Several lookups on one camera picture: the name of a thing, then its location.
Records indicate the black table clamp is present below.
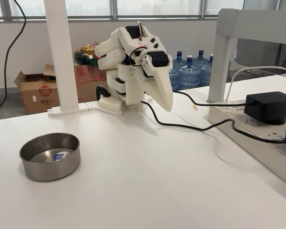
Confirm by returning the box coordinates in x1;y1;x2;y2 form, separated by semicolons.
96;84;111;99

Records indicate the white square post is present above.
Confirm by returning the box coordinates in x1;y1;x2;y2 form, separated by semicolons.
43;0;79;113

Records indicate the red cardboard box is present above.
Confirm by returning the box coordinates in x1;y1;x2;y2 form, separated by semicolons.
73;63;109;104

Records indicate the white printed base rail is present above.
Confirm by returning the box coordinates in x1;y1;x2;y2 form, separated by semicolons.
47;101;99;117

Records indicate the tinsel christmas wreath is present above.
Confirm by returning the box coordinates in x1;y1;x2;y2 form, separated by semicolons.
73;42;103;66

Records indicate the long black cable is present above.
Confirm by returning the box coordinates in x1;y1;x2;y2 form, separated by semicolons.
140;101;286;144

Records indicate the open brown cardboard box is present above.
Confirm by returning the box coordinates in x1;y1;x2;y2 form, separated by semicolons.
13;63;61;115

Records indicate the hanging black cable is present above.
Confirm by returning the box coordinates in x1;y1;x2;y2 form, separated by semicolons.
0;0;27;121

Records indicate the blue water jug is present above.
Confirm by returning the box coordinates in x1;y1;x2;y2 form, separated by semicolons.
173;50;188;72
169;68;181;91
178;55;202;91
194;49;209;70
200;54;215;87

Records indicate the black adapter power cable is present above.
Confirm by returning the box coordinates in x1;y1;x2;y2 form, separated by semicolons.
172;89;253;107

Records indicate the red white black servo cable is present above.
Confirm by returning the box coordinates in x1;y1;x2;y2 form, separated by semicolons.
129;21;150;64

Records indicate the grey white desk shelf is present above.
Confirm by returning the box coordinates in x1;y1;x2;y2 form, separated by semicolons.
208;8;286;104

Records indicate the black power adapter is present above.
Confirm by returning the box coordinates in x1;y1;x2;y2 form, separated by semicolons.
243;91;286;126

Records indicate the small white and blue box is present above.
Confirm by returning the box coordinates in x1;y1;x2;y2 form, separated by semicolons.
52;150;71;161

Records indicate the dark grey desk partition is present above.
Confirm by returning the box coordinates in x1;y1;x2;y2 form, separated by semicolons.
235;37;286;73

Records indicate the round metal bowl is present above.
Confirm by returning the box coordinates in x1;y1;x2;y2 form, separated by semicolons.
19;133;82;182

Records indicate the white charging cable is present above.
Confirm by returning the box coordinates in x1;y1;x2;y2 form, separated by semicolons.
225;65;286;102

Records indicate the white power strip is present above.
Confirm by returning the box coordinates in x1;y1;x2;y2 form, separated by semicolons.
208;102;286;189

